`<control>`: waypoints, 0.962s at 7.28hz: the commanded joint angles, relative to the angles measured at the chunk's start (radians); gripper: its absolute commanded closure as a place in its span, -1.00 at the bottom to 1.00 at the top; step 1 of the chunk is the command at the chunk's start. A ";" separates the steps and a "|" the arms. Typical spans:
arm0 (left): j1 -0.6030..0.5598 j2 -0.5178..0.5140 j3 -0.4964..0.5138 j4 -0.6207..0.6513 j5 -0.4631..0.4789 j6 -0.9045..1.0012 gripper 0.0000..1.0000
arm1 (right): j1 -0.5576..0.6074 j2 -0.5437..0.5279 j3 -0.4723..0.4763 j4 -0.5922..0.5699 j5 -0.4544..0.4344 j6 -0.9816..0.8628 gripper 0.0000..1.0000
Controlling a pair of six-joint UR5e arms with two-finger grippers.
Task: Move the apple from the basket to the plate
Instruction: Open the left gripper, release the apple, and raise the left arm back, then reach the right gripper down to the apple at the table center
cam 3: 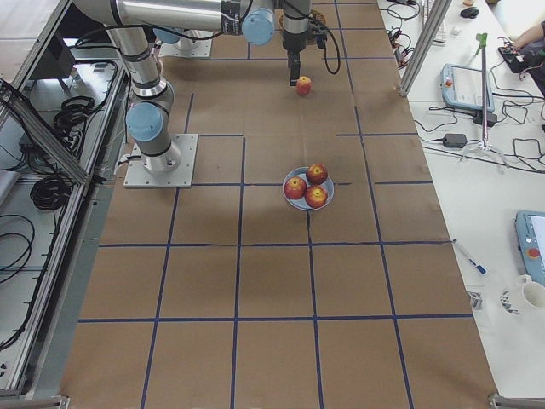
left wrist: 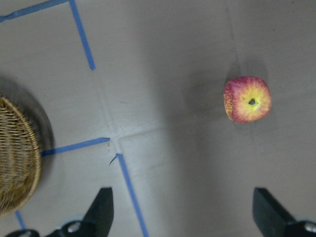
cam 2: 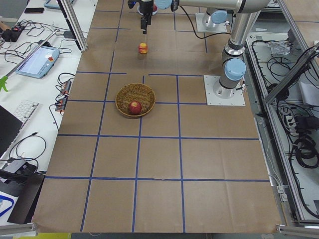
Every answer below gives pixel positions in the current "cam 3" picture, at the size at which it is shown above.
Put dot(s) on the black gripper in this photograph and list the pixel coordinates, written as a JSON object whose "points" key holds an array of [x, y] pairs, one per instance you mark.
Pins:
{"points": [[292, 42]]}

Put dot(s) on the red yellow apple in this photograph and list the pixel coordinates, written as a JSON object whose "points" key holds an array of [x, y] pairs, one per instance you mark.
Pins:
{"points": [[303, 86]]}

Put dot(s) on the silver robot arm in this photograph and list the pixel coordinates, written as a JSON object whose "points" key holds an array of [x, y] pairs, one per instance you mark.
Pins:
{"points": [[125, 23], [172, 37]]}

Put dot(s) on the wicker basket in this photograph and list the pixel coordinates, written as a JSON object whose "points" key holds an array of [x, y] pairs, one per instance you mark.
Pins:
{"points": [[310, 29]]}

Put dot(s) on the red apple plate top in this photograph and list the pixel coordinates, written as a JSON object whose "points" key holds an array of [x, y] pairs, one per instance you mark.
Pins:
{"points": [[316, 174]]}

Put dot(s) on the red apple plate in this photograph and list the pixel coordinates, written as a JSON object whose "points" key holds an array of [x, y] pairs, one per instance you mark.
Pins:
{"points": [[316, 196], [295, 188], [316, 174]]}

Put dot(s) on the red apple plate left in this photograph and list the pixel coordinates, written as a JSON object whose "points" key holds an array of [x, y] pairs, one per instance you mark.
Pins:
{"points": [[295, 188]]}

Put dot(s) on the red apple plate front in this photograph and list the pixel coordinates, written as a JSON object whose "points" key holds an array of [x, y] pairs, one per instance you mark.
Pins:
{"points": [[316, 196]]}

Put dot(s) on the light blue plate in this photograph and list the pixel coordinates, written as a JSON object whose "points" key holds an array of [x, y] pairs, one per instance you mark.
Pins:
{"points": [[301, 203]]}

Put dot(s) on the teach pendant tablet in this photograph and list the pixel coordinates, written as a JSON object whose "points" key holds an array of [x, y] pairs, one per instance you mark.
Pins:
{"points": [[461, 87]]}

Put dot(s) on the black power adapter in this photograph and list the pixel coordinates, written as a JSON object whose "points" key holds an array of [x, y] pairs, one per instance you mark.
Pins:
{"points": [[454, 140]]}

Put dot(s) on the black computer mouse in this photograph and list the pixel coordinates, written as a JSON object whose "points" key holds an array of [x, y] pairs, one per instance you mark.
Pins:
{"points": [[469, 12]]}

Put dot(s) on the reacher grabber stick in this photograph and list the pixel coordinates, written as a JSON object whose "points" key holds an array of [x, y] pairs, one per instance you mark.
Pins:
{"points": [[484, 143]]}

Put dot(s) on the blue white pen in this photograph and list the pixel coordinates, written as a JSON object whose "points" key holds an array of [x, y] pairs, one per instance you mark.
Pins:
{"points": [[477, 265]]}

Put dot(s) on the white mug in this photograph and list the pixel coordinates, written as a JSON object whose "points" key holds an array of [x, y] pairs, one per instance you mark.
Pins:
{"points": [[526, 296]]}

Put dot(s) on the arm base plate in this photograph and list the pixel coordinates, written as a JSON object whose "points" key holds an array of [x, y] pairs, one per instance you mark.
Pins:
{"points": [[174, 168], [186, 49]]}

